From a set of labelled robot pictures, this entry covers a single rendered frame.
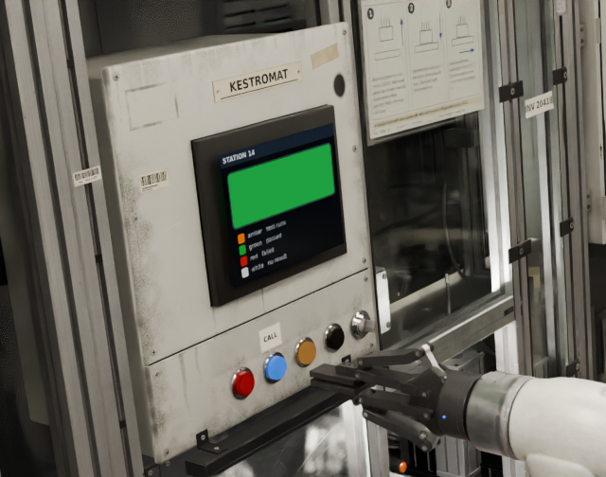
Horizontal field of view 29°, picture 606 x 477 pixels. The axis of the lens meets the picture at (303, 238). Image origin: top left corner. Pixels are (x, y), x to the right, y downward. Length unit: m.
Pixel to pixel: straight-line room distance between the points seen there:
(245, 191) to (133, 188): 0.16
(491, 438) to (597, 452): 0.13
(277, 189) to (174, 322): 0.21
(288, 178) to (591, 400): 0.47
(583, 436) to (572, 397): 0.04
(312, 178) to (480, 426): 0.40
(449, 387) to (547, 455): 0.14
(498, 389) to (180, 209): 0.41
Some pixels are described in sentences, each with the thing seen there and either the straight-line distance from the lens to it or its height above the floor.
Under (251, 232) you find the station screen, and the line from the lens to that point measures 1.42.
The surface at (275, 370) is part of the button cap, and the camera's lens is 1.50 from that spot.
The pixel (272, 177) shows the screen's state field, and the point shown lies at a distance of 1.44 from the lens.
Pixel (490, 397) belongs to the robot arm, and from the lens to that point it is 1.29.
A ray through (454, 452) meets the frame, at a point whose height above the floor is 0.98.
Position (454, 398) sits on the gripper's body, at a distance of 1.31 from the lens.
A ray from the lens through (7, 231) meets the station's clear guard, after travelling 1.25.
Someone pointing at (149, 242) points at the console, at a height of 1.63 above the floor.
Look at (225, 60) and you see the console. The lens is 1.41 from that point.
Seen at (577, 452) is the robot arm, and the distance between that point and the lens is 1.23.
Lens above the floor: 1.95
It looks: 14 degrees down
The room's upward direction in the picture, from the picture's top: 6 degrees counter-clockwise
